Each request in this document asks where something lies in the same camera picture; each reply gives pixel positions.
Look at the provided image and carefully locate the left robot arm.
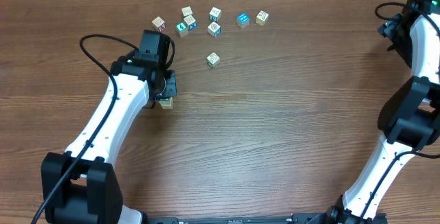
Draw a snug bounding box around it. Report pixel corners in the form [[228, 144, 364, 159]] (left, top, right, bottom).
[[32, 30, 177, 224]]

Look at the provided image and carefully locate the green number 4 block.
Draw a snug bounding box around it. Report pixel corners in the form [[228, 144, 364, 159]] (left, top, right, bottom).
[[175, 21, 188, 37]]

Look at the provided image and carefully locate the blue top block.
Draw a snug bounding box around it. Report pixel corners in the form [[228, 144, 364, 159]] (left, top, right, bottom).
[[236, 13, 250, 28]]

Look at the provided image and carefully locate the wooden block yellow side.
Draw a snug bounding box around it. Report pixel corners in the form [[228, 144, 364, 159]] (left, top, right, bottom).
[[256, 10, 269, 26]]

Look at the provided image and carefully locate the wooden block red side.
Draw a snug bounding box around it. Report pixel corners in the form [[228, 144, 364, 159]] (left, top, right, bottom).
[[152, 16, 166, 32]]

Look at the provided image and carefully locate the wooden block blue X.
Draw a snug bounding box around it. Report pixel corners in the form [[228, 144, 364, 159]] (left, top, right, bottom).
[[184, 15, 197, 31]]

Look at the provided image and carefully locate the wooden block teal side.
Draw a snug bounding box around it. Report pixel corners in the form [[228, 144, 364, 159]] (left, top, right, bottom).
[[209, 7, 221, 23]]

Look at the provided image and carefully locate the wooden block blue side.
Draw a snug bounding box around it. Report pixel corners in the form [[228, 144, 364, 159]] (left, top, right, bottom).
[[208, 21, 221, 37]]

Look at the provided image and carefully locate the plain wooden block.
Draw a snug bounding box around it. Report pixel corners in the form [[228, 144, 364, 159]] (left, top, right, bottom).
[[181, 6, 193, 17]]

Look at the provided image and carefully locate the wooden block blue base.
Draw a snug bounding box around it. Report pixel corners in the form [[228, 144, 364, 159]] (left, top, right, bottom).
[[158, 97, 174, 109]]

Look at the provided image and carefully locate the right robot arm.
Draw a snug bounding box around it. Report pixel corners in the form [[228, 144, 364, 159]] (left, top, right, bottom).
[[310, 0, 439, 223]]

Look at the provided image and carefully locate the wooden block green edge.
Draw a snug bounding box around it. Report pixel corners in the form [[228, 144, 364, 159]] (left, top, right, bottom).
[[206, 52, 220, 68]]

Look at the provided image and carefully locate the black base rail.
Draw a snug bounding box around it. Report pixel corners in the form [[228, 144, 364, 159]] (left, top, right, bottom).
[[82, 212, 388, 224]]

